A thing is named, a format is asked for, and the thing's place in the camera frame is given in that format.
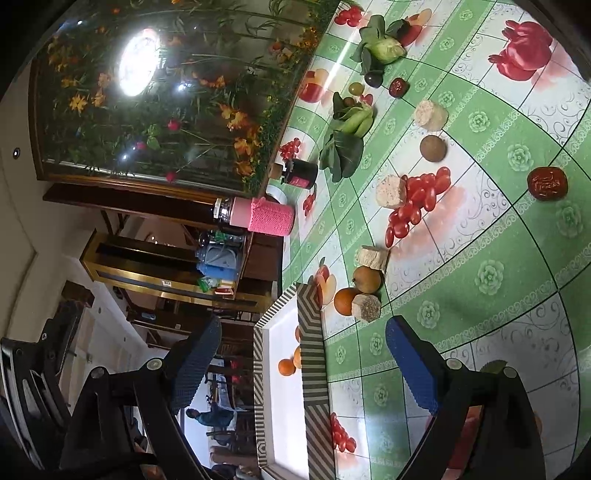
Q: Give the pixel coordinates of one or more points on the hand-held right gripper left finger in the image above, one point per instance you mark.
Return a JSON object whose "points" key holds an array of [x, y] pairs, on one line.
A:
{"points": [[194, 364]]}

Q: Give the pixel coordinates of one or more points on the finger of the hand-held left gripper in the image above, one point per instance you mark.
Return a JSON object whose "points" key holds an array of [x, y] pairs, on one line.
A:
{"points": [[14, 353]]}

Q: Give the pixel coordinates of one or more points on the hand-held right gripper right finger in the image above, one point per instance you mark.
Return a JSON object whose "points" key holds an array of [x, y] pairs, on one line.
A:
{"points": [[411, 369]]}

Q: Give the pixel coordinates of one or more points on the beige cake piece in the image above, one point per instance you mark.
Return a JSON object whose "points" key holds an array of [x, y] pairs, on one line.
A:
{"points": [[366, 307]]}

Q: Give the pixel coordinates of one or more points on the orange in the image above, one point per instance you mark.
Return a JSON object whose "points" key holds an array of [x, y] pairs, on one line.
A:
{"points": [[286, 367], [298, 356], [345, 301]]}

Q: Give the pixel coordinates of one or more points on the brown pear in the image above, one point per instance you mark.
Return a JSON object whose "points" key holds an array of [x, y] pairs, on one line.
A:
{"points": [[367, 279]]}

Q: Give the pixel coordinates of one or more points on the striped-edge white tray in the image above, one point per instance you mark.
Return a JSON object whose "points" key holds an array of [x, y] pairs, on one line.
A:
{"points": [[286, 415]]}

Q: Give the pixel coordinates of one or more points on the round rice cake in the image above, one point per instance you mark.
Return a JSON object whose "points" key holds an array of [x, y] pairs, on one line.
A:
{"points": [[371, 257], [430, 114]]}

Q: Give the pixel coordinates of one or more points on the rice cake piece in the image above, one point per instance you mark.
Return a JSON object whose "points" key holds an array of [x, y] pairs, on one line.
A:
{"points": [[391, 191]]}

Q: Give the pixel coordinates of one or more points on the brown round fruit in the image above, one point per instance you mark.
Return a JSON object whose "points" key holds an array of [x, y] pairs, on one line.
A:
{"points": [[433, 147]]}

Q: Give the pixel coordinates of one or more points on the large red date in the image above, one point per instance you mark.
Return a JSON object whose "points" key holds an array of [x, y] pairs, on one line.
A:
{"points": [[547, 183]]}

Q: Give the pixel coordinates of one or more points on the small red date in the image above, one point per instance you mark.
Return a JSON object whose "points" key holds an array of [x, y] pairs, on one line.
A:
{"points": [[397, 87]]}

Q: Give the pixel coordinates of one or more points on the red and white box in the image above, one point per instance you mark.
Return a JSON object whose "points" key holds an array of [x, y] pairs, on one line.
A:
{"points": [[224, 290]]}

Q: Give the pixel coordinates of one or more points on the green and white packet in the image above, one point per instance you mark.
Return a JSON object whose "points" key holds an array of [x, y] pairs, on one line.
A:
{"points": [[207, 282]]}

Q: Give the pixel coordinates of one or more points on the blue thermos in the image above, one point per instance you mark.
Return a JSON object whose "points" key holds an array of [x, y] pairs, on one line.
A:
{"points": [[217, 272]]}

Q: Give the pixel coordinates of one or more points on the small tan potato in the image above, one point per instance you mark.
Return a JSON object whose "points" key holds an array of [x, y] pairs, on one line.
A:
{"points": [[298, 333]]}

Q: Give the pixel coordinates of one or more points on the grey-blue thermos jug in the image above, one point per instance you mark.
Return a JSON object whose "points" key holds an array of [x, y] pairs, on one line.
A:
{"points": [[219, 256]]}

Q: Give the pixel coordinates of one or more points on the wooden cabinet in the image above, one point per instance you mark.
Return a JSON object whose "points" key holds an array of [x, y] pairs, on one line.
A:
{"points": [[263, 258]]}

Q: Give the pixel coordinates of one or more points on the bottle in pink knit sleeve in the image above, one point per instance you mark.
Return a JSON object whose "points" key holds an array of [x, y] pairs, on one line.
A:
{"points": [[263, 214]]}

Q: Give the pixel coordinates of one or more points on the white round lid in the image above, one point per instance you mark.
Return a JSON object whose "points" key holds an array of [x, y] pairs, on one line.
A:
{"points": [[278, 196]]}

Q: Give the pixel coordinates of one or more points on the black jar with pink label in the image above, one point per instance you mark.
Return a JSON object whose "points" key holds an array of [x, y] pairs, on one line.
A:
{"points": [[300, 173]]}

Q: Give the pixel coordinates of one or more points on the bok choy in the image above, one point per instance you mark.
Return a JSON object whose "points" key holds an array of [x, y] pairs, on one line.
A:
{"points": [[344, 152]]}

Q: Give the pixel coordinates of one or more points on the green pepper bunch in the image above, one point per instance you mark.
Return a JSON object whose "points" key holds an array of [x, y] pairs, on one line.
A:
{"points": [[358, 121]]}

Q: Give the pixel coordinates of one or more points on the glass flower display case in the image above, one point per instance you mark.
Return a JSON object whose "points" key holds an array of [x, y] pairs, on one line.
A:
{"points": [[184, 92]]}

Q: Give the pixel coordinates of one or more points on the green-brown round fruit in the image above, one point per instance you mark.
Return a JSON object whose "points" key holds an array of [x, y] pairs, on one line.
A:
{"points": [[355, 87]]}

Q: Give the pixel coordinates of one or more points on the dark plum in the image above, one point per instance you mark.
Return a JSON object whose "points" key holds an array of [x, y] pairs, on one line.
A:
{"points": [[373, 79]]}

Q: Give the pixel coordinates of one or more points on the green leafy cabbage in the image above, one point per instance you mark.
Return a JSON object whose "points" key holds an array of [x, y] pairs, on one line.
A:
{"points": [[385, 46]]}

